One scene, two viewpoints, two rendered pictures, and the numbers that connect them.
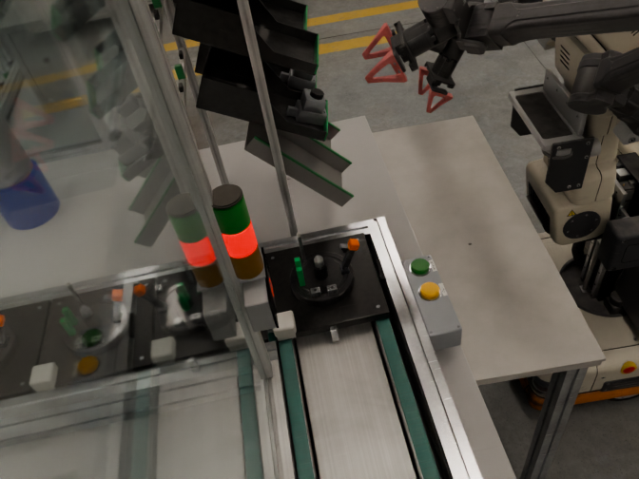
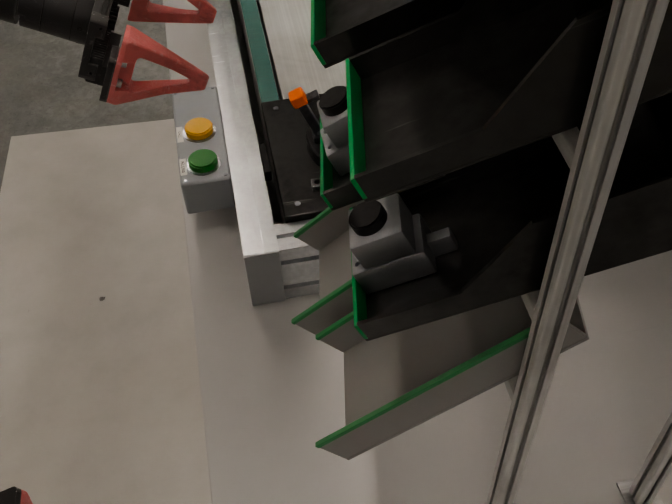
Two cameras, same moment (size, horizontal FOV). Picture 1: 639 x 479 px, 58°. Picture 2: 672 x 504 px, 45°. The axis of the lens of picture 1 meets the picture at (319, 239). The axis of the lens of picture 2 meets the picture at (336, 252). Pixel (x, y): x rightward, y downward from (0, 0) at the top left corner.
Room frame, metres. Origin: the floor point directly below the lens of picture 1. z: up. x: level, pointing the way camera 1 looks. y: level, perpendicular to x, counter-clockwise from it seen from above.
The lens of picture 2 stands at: (1.68, -0.12, 1.73)
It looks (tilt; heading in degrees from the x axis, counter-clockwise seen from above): 49 degrees down; 174
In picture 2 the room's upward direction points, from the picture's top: 3 degrees counter-clockwise
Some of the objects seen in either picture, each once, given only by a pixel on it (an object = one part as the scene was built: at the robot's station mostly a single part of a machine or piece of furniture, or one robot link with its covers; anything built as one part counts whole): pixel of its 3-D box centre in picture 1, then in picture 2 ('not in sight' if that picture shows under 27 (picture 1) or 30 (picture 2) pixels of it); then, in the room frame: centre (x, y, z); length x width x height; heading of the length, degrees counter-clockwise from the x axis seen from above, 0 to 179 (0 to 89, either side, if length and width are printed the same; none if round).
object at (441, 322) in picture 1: (429, 300); (202, 146); (0.74, -0.21, 0.93); 0.21 x 0.07 x 0.06; 2
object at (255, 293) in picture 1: (243, 254); not in sight; (0.62, 0.12, 1.29); 0.12 x 0.05 x 0.25; 2
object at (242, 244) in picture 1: (238, 235); not in sight; (0.62, 0.12, 1.33); 0.05 x 0.05 x 0.05
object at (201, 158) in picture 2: (419, 267); (203, 163); (0.81, -0.21, 0.96); 0.04 x 0.04 x 0.02
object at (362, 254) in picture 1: (322, 283); (356, 147); (0.82, 0.01, 0.96); 0.24 x 0.24 x 0.02; 2
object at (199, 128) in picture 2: (430, 292); (199, 130); (0.74, -0.21, 0.96); 0.04 x 0.04 x 0.02
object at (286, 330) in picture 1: (283, 326); not in sight; (0.72, 0.10, 0.97); 0.05 x 0.05 x 0.04; 2
